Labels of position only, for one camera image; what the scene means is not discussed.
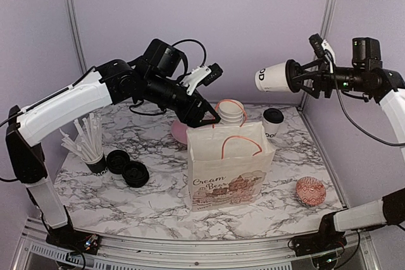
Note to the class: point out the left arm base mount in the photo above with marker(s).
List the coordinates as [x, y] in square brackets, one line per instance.
[68, 237]

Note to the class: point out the front aluminium rail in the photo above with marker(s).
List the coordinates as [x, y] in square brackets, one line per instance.
[125, 252]

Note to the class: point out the left aluminium frame post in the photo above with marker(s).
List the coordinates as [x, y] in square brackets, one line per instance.
[75, 32]

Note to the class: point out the stack of white paper cups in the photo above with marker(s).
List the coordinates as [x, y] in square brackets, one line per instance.
[231, 112]

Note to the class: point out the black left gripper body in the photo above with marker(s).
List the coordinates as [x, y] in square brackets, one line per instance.
[184, 111]

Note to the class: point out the white paper bag pink handles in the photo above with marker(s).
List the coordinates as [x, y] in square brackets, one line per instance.
[227, 165]

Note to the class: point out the black cup lid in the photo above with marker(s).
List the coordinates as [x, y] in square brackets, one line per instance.
[273, 115]
[292, 69]

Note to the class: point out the pink plate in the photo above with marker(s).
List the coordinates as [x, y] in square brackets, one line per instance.
[179, 131]

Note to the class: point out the right aluminium frame post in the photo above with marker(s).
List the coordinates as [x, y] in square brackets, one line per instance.
[327, 18]

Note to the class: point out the front stack of black lids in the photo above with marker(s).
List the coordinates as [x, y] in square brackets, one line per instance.
[135, 174]

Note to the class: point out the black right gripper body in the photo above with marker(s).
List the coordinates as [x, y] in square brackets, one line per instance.
[324, 72]

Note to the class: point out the rear stack of black lids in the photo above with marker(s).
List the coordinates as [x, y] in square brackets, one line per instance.
[116, 161]

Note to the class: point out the black cup holding straws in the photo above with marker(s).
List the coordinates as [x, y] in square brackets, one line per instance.
[98, 166]

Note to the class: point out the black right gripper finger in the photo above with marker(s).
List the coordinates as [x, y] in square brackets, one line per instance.
[305, 68]
[309, 90]

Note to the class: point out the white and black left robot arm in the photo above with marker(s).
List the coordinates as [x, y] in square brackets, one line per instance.
[146, 78]

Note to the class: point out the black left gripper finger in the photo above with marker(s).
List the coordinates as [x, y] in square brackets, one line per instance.
[202, 123]
[209, 111]

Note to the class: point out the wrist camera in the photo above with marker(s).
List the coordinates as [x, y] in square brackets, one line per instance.
[322, 48]
[202, 75]

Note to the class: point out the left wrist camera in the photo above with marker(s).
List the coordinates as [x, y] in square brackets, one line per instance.
[202, 75]

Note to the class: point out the stack of black lids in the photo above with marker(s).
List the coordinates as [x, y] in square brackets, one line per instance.
[135, 174]
[116, 161]

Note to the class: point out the white paper coffee cup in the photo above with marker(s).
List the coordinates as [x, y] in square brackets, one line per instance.
[272, 79]

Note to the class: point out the aluminium frame post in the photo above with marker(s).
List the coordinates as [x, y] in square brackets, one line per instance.
[327, 18]
[75, 32]

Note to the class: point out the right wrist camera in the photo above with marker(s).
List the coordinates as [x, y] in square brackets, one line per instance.
[322, 48]

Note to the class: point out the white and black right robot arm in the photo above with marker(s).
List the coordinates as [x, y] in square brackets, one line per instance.
[357, 113]

